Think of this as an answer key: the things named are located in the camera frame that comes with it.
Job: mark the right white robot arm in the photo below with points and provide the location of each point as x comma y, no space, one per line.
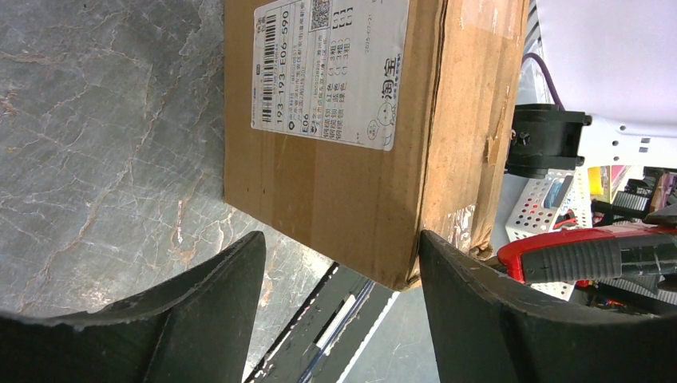
545,137

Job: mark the brown cardboard box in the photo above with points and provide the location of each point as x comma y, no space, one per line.
352,126

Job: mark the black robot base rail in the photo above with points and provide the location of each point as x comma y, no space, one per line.
328,333

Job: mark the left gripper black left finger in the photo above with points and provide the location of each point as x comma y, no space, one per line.
194,327

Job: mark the perforated white metal box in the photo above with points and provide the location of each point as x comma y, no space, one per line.
559,201

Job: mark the red box cutter knife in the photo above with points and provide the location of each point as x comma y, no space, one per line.
591,254

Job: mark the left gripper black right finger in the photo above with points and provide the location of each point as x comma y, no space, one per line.
487,327

